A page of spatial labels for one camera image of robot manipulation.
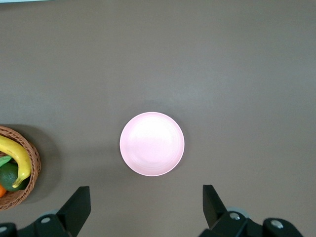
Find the pink round plate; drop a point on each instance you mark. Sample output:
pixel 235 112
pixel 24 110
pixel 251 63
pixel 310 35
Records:
pixel 152 144

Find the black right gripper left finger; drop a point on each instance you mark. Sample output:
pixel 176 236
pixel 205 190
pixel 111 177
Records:
pixel 74 212

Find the orange fruit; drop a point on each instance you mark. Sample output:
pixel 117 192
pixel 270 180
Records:
pixel 1 191

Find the brown woven wicker basket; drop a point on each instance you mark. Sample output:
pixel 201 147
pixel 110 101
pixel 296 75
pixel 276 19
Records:
pixel 34 160

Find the green lime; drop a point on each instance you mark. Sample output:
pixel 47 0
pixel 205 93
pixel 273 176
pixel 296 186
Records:
pixel 7 176

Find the green bean pods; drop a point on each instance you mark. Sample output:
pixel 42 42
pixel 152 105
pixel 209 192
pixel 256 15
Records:
pixel 4 160

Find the yellow banana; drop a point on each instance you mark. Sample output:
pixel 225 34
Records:
pixel 21 155

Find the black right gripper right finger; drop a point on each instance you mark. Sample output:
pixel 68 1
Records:
pixel 214 209

